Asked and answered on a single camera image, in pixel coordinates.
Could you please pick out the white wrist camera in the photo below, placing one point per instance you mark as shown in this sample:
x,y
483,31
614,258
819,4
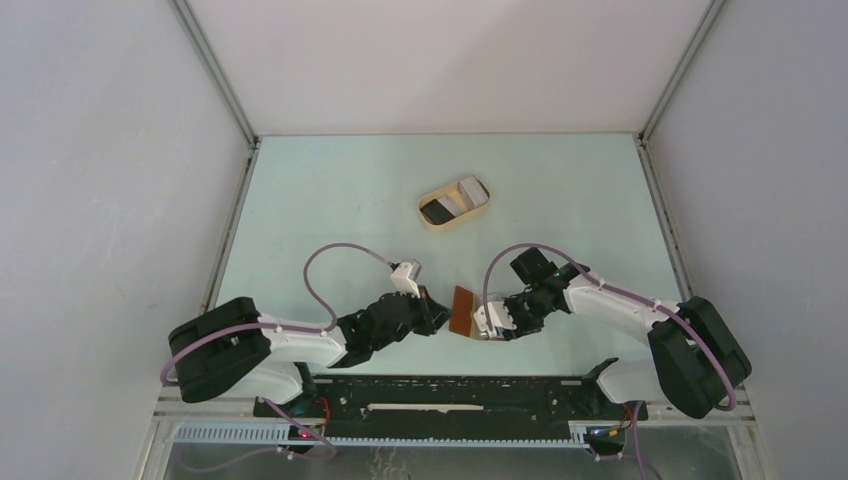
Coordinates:
x,y
404,277
492,321

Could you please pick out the white small card stack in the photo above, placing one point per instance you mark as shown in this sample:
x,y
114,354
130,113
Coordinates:
x,y
450,206

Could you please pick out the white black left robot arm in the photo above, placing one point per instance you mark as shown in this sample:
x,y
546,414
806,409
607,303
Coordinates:
x,y
234,349

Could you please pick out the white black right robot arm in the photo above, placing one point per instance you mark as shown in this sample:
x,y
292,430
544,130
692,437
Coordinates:
x,y
695,362

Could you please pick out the beige oval tray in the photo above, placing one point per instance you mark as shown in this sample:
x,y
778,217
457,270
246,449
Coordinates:
x,y
451,190

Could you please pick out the brown leather card holder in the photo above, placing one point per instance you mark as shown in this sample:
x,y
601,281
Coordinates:
x,y
462,321

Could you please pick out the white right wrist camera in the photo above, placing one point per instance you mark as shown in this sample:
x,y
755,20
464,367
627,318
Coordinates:
x,y
492,321

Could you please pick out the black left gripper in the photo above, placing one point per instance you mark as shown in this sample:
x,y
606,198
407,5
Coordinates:
x,y
432,314

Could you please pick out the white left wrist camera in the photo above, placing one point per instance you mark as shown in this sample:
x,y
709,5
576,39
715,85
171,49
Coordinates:
x,y
404,277

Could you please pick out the white cable duct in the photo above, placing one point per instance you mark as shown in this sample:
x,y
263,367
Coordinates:
x,y
280,434

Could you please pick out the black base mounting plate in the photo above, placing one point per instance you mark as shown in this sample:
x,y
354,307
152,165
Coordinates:
x,y
481,407

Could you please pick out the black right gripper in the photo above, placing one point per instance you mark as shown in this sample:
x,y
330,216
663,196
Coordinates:
x,y
521,328

